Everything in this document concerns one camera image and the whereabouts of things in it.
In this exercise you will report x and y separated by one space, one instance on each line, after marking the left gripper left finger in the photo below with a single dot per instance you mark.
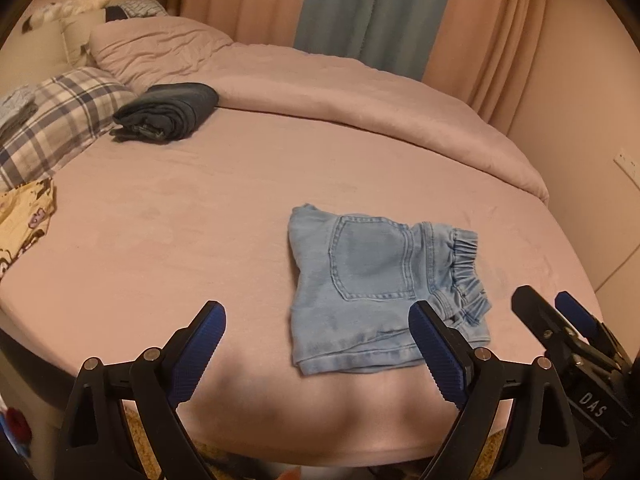
160 384

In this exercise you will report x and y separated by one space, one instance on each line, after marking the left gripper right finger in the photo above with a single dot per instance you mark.
471 379

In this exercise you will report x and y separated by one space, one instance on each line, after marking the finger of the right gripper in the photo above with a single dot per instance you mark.
597 334
545 319

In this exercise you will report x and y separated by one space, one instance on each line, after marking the light blue denim pants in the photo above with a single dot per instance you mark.
359 275

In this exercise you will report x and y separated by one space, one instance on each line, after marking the pink bed sheet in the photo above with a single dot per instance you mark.
143 235

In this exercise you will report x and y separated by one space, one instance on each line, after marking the yellow patterned cloth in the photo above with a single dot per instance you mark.
26 213

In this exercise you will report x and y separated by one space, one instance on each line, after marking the dark folded pants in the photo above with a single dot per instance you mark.
165 113

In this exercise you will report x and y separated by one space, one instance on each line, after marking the pink curtain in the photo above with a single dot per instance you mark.
482 55

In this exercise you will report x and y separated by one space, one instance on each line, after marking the pink duvet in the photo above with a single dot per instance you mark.
291 82

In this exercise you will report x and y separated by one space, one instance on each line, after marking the pink pillow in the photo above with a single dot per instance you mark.
140 52

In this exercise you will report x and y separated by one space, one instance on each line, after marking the blue curtain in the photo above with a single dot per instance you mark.
392 35

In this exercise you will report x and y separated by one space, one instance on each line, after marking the striped folded clothes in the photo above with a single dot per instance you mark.
134 9

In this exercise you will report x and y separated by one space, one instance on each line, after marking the plush toy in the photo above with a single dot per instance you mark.
55 11

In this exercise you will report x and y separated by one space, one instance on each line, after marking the white wall socket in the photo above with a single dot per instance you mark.
630 168

